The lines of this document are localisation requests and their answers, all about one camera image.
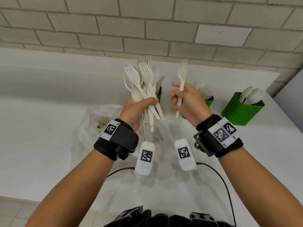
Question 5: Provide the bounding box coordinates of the person's right hand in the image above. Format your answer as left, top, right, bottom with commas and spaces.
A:
170, 82, 213, 127

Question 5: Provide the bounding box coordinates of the person's left hand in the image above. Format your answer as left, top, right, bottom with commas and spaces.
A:
117, 96, 159, 132

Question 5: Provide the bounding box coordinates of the bunch of white plastic forks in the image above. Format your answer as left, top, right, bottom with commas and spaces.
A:
193, 81, 216, 100

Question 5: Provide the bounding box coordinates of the white plastic fork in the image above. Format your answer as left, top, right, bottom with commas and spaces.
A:
175, 58, 189, 119

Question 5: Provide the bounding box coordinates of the handful of white plastic cutlery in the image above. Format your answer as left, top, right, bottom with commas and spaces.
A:
123, 55, 165, 141

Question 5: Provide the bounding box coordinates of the clear plastic bag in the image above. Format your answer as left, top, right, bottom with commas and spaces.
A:
70, 104, 124, 171

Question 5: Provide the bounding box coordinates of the bunch of white plastic spoons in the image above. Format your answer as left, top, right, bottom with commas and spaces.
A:
238, 86, 264, 105

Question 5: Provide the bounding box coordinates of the person's right forearm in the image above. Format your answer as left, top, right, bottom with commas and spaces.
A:
217, 147, 303, 227

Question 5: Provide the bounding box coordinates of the person's left forearm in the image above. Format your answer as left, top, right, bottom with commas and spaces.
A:
25, 148, 114, 227

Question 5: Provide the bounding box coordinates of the person's black clothing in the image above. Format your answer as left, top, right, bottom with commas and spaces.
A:
103, 205, 235, 227

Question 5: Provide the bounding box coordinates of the black left wrist band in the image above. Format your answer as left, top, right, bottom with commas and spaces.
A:
93, 118, 140, 161

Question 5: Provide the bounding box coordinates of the black wrist band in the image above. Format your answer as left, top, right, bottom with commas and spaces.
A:
93, 118, 140, 161
193, 114, 244, 158

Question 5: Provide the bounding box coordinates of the black right wrist band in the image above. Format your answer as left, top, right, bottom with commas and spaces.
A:
193, 114, 244, 158

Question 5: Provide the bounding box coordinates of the black harness buckle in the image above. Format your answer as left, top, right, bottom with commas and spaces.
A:
189, 212, 218, 227
116, 205, 144, 221

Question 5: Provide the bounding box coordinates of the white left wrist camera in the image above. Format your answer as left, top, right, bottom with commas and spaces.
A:
134, 141, 156, 176

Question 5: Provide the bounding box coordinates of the black left camera cable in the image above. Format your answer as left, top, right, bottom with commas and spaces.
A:
106, 167, 136, 178

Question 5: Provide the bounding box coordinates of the black camera cable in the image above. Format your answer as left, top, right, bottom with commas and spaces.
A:
106, 167, 136, 178
196, 162, 237, 227

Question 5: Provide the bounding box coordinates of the black right camera cable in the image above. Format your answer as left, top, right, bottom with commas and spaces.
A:
196, 162, 237, 227

